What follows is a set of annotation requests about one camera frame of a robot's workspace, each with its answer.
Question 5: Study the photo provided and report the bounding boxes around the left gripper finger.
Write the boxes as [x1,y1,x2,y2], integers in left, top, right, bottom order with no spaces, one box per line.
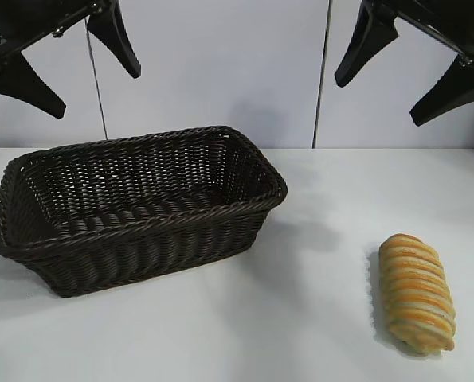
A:
[0,50,68,120]
[85,0,143,80]

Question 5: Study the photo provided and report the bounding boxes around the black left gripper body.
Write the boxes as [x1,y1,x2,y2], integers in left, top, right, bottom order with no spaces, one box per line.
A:
[0,0,103,80]

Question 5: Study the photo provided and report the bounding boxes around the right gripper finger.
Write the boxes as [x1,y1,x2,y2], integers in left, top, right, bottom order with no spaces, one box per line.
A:
[334,0,400,88]
[409,51,474,128]

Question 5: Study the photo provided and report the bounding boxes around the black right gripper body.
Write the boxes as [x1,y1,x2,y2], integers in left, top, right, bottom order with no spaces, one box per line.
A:
[359,0,474,65]

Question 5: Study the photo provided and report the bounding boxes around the dark brown wicker basket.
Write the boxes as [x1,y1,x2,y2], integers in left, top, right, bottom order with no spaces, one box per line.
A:
[0,125,289,299]

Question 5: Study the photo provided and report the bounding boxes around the long striped bread roll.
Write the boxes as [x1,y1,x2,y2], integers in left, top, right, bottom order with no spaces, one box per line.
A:
[378,233,457,354]

